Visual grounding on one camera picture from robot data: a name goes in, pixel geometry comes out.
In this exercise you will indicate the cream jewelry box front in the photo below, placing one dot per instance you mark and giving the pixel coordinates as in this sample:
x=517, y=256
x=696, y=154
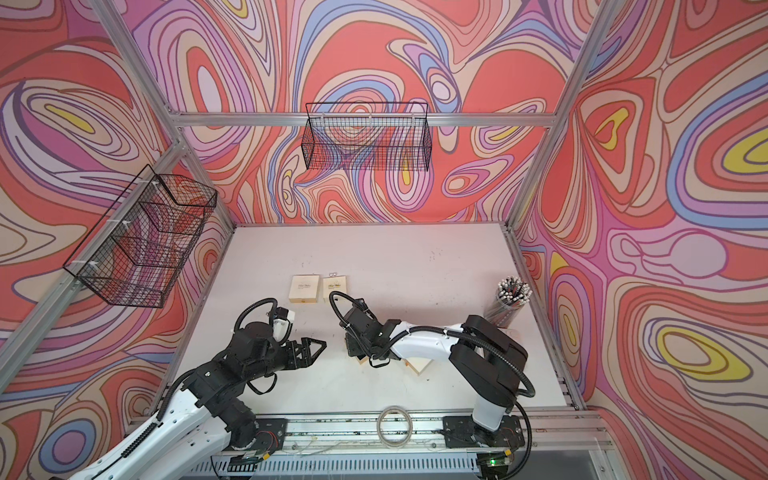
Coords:
x=417, y=365

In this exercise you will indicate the black wire basket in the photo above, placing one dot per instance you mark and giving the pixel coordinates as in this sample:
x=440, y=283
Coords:
x=367, y=136
x=160, y=218

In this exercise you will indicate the cream drawer jewelry box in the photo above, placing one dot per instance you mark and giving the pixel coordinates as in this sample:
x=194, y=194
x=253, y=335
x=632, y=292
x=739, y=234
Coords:
x=304, y=288

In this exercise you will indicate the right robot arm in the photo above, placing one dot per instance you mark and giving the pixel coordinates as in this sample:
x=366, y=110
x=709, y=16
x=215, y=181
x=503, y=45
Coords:
x=489, y=360

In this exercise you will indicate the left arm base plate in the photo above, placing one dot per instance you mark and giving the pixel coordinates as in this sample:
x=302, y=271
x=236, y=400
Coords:
x=265, y=435

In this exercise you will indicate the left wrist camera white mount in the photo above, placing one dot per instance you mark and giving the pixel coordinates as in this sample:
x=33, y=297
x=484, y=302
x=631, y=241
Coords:
x=282, y=322

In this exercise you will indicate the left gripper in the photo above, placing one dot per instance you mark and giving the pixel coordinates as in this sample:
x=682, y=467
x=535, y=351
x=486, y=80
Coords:
x=307, y=360

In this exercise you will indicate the cup of pencils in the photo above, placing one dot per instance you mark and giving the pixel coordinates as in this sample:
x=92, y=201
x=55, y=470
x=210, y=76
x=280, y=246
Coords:
x=510, y=296

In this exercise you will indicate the black wire basket back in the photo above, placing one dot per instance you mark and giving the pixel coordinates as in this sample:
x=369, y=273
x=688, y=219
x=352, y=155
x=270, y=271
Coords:
x=367, y=136

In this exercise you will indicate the small cream jewelry box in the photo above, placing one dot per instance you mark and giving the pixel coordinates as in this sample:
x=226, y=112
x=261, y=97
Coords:
x=333, y=283

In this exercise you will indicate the black wire basket left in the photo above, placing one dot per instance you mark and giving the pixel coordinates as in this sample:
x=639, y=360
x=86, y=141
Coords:
x=160, y=218

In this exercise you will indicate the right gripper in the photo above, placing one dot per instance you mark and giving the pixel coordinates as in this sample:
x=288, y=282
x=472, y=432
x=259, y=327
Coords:
x=352, y=347

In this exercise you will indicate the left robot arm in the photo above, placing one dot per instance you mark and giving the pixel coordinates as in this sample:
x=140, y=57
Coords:
x=202, y=413

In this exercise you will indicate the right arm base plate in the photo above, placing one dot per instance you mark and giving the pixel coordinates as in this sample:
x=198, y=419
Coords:
x=463, y=432

